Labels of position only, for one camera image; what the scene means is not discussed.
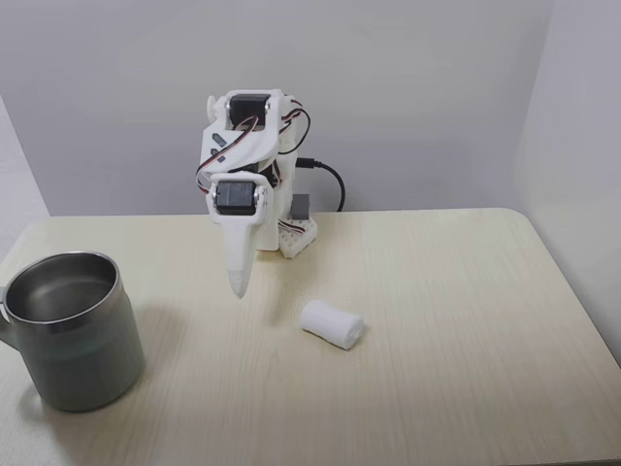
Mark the black power cable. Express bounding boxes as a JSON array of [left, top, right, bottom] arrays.
[[298, 156, 346, 214]]

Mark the stainless steel mug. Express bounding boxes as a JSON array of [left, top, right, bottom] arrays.
[[0, 250, 147, 415]]

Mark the white rolled gauze dressing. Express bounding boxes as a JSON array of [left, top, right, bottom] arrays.
[[298, 298, 366, 350]]

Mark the red black servo wire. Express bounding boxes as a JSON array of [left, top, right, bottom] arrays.
[[279, 103, 312, 157], [195, 115, 266, 196]]

